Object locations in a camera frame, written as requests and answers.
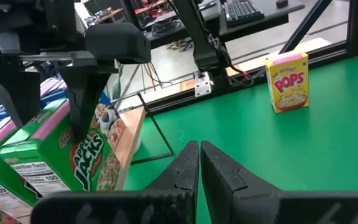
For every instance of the green table mat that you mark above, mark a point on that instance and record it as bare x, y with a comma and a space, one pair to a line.
291, 149

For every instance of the small black object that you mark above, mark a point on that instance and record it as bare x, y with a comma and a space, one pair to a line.
281, 3

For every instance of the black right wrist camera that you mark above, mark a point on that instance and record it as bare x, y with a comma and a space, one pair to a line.
118, 42

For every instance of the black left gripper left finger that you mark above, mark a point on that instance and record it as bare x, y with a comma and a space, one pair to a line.
182, 174

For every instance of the yellow Corn Pops cereal box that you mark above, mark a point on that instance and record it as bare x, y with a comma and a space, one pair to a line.
287, 87

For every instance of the black metal table frame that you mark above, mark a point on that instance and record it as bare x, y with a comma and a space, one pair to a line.
357, 28

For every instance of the wooden shelf with black legs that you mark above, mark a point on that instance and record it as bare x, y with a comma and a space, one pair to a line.
129, 140

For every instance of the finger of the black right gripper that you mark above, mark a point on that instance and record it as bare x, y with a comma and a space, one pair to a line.
84, 102
23, 93

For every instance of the grey desk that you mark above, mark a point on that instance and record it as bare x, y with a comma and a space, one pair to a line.
269, 18

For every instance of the black backlit keyboard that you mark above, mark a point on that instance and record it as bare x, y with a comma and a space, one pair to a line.
242, 11

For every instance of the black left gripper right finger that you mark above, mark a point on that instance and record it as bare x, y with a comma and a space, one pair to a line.
228, 193

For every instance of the white metal bracket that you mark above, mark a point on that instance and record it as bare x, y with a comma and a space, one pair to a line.
203, 84

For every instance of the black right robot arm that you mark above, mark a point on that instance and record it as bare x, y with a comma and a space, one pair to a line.
199, 34

